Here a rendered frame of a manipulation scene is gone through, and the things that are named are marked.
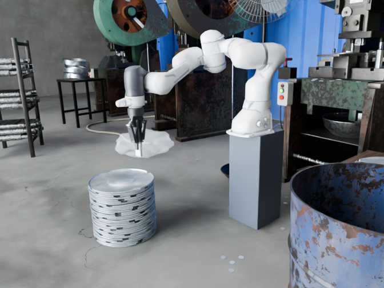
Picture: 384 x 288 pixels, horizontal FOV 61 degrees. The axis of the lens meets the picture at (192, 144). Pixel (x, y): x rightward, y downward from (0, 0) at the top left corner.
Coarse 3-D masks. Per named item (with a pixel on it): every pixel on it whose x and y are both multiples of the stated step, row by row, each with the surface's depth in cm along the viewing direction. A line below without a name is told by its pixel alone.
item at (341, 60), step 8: (320, 56) 172; (328, 56) 168; (336, 56) 164; (344, 56) 165; (352, 56) 172; (336, 64) 178; (344, 64) 174; (352, 64) 174; (336, 72) 179; (344, 72) 175
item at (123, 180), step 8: (96, 176) 153; (104, 176) 154; (112, 176) 153; (120, 176) 151; (128, 176) 151; (136, 176) 153; (144, 176) 152; (152, 176) 152; (88, 184) 143; (96, 184) 144; (104, 184) 144; (112, 184) 143; (120, 184) 142; (128, 184) 143; (136, 184) 143; (144, 184) 143; (104, 192) 134; (112, 192) 134; (120, 192) 134; (128, 192) 135
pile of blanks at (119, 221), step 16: (144, 192) 140; (96, 208) 139; (112, 208) 136; (128, 208) 137; (144, 208) 141; (96, 224) 143; (112, 224) 138; (128, 224) 139; (144, 224) 143; (96, 240) 146; (112, 240) 141; (128, 240) 140; (144, 240) 144
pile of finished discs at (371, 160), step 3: (360, 159) 136; (363, 159) 137; (366, 159) 137; (369, 159) 137; (372, 159) 137; (375, 159) 137; (378, 159) 137; (381, 159) 136; (366, 162) 133; (369, 162) 133; (372, 162) 133; (375, 162) 133; (378, 162) 133; (381, 162) 133
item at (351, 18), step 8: (344, 0) 178; (352, 0) 174; (360, 0) 171; (344, 8) 178; (352, 8) 175; (360, 8) 171; (344, 16) 176; (352, 16) 173; (360, 16) 169; (368, 16) 169; (376, 16) 173; (344, 24) 176; (352, 24) 173; (360, 24) 170; (368, 24) 170; (376, 24) 174; (344, 32) 181; (352, 32) 177
